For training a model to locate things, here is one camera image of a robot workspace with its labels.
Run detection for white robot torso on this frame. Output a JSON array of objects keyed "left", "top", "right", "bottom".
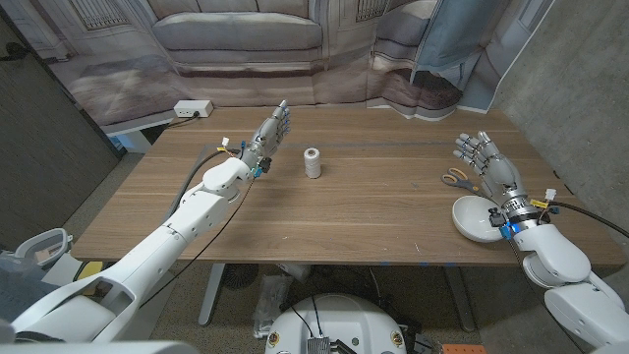
[{"left": 263, "top": 293, "right": 408, "bottom": 354}]

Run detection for orange box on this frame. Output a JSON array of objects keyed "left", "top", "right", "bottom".
[{"left": 441, "top": 343, "right": 487, "bottom": 354}]

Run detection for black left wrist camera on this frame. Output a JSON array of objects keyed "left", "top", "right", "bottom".
[{"left": 253, "top": 156, "right": 273, "bottom": 179}]

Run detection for clear plastic bag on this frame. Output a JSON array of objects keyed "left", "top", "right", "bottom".
[{"left": 253, "top": 273, "right": 295, "bottom": 339}]

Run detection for scissors with yellow grey handles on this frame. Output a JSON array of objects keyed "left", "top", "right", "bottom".
[{"left": 440, "top": 167, "right": 492, "bottom": 198}]

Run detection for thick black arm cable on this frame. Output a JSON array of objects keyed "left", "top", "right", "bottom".
[
  {"left": 547, "top": 200, "right": 629, "bottom": 240},
  {"left": 169, "top": 147, "right": 242, "bottom": 220}
]

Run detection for grey white rimmed container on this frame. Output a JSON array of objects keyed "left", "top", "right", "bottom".
[{"left": 13, "top": 227, "right": 74, "bottom": 270}]

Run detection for white low shelf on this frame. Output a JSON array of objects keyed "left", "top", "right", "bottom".
[{"left": 102, "top": 116, "right": 176, "bottom": 154}]

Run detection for white thread spool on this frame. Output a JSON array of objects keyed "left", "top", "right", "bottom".
[{"left": 303, "top": 147, "right": 322, "bottom": 180}]

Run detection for white bowl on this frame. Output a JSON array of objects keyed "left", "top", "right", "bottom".
[{"left": 451, "top": 195, "right": 507, "bottom": 244}]

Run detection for black round fan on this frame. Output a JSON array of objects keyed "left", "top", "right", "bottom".
[{"left": 220, "top": 264, "right": 260, "bottom": 291}]

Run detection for grey metal table leg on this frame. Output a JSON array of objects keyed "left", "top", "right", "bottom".
[
  {"left": 441, "top": 265, "right": 477, "bottom": 333},
  {"left": 198, "top": 264, "right": 226, "bottom": 326}
]

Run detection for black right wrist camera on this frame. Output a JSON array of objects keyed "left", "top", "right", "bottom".
[{"left": 487, "top": 206, "right": 515, "bottom": 241}]

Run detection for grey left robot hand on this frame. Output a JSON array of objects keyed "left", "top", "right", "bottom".
[{"left": 240, "top": 99, "right": 292, "bottom": 171}]

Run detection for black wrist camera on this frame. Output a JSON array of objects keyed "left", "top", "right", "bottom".
[
  {"left": 253, "top": 156, "right": 273, "bottom": 179},
  {"left": 487, "top": 206, "right": 515, "bottom": 241}
]

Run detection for black power strip cable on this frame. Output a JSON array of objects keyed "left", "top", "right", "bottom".
[{"left": 164, "top": 111, "right": 201, "bottom": 130}]

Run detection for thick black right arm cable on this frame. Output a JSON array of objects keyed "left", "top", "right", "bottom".
[{"left": 547, "top": 200, "right": 629, "bottom": 240}]

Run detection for white power strip box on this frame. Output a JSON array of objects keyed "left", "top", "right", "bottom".
[{"left": 173, "top": 99, "right": 214, "bottom": 119}]

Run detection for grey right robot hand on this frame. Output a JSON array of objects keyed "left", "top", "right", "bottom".
[{"left": 452, "top": 130, "right": 542, "bottom": 232}]

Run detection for person's leg in jeans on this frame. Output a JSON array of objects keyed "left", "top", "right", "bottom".
[{"left": 0, "top": 267, "right": 60, "bottom": 321}]

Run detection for printed sofa room backdrop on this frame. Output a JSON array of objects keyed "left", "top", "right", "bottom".
[{"left": 9, "top": 0, "right": 556, "bottom": 130}]

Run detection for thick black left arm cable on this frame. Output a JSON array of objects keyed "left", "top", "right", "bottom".
[{"left": 169, "top": 147, "right": 242, "bottom": 220}]

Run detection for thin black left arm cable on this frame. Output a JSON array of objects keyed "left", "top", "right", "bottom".
[{"left": 140, "top": 177, "right": 257, "bottom": 309}]

